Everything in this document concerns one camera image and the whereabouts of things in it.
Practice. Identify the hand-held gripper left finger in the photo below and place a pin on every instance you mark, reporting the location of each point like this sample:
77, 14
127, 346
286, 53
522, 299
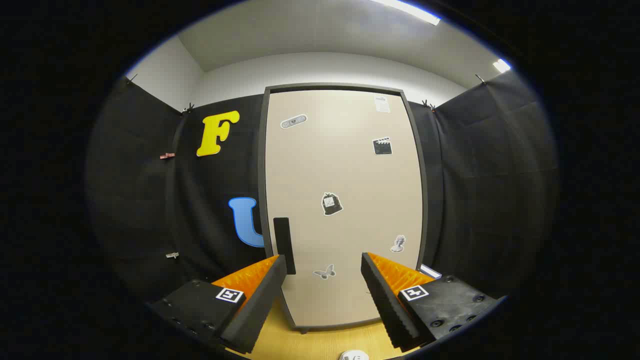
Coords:
260, 300

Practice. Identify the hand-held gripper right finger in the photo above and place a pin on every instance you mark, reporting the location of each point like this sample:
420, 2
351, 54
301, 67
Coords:
387, 300

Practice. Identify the grey shoe cabinet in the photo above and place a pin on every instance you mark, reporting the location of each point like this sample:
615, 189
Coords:
261, 175

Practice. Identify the beige shoe cabinet door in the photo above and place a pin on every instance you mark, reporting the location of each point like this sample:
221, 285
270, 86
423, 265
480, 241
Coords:
340, 165

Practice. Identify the blue spine book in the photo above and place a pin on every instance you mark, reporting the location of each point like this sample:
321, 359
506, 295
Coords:
430, 271

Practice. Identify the black clip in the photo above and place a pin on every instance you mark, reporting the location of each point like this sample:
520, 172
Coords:
130, 78
189, 107
428, 104
480, 78

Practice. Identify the small ceiling light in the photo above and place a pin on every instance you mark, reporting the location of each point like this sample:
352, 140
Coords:
501, 65

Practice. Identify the long ceiling light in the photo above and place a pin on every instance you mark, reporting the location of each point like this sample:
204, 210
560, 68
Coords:
407, 10

